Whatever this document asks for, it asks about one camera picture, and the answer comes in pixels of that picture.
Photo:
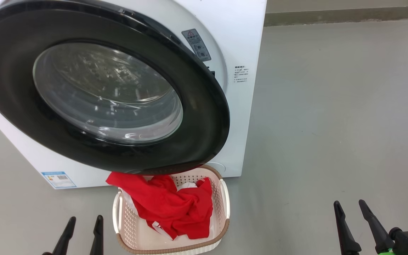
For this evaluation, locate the cream perforated laundry basket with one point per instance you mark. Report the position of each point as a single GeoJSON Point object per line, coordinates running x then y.
{"type": "Point", "coordinates": [133, 233]}

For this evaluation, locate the white front-load washing machine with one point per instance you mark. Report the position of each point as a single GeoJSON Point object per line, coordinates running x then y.
{"type": "Point", "coordinates": [246, 106]}

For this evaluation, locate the dark grey round glass door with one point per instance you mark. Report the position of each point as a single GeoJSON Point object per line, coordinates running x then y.
{"type": "Point", "coordinates": [204, 117]}

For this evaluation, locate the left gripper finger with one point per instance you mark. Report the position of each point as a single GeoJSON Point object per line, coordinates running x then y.
{"type": "Point", "coordinates": [66, 237]}
{"type": "Point", "coordinates": [98, 237]}

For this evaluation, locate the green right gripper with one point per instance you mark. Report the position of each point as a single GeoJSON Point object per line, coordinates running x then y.
{"type": "Point", "coordinates": [387, 253]}

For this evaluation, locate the white garment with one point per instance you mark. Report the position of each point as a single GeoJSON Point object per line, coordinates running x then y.
{"type": "Point", "coordinates": [186, 185]}

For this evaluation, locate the blue energy label sticker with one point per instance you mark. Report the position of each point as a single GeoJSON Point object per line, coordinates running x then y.
{"type": "Point", "coordinates": [59, 180]}

